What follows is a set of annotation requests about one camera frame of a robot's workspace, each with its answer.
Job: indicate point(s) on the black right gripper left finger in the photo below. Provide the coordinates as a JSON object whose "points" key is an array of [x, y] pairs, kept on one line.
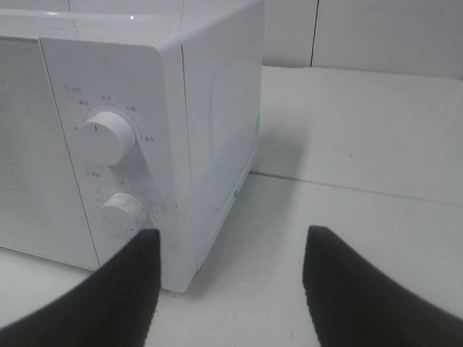
{"points": [[112, 307]]}

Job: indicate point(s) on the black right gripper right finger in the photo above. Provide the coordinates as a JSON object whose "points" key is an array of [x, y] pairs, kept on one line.
{"points": [[353, 303]]}

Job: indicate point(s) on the white round knob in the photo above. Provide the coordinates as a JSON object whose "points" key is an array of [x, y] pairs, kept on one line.
{"points": [[107, 138], [125, 211]]}

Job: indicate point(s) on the white microwave oven body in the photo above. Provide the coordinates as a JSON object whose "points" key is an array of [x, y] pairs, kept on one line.
{"points": [[186, 75]]}

